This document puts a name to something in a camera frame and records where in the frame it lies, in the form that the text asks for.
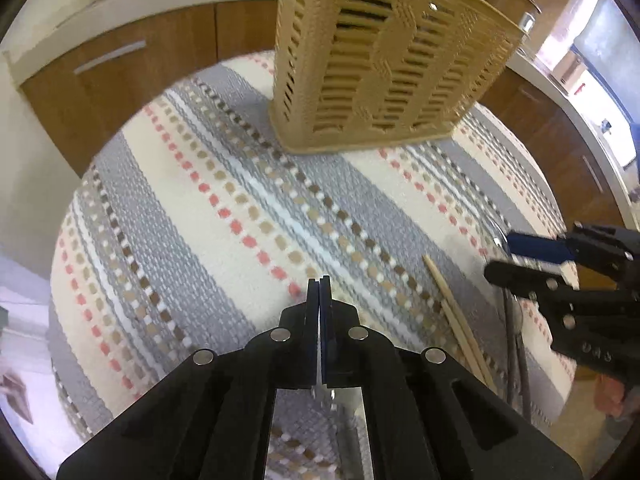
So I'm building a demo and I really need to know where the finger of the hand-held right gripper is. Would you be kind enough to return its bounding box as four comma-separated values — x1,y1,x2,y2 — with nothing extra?
506,222,640,286
484,259,640,333

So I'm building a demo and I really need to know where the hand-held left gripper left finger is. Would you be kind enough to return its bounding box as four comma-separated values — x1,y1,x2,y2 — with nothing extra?
56,276,322,480

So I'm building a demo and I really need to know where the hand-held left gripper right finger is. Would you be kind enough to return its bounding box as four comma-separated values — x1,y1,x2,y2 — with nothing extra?
321,276,584,480

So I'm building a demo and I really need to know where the clear plastic spoon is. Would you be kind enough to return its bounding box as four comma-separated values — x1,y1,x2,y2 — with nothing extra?
492,230,513,261
517,10,540,38

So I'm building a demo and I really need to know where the wooden chopstick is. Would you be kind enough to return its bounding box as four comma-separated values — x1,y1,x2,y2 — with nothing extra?
422,254,488,386
442,300,497,391

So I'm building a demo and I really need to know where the metal spoon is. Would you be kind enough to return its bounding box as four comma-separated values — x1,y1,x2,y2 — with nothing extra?
501,290,522,406

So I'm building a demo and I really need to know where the yellow plastic utensil basket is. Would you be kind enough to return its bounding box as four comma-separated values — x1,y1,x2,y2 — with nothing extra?
269,0,526,157

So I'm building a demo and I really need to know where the person's right hand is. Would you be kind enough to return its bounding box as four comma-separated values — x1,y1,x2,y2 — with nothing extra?
594,376,627,418

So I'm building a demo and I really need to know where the striped woven tablecloth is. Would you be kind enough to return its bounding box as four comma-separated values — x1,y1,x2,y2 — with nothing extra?
47,50,581,480

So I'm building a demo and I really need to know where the silver cabinet handle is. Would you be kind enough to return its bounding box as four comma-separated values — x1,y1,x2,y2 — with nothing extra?
581,154,604,194
74,40,147,76

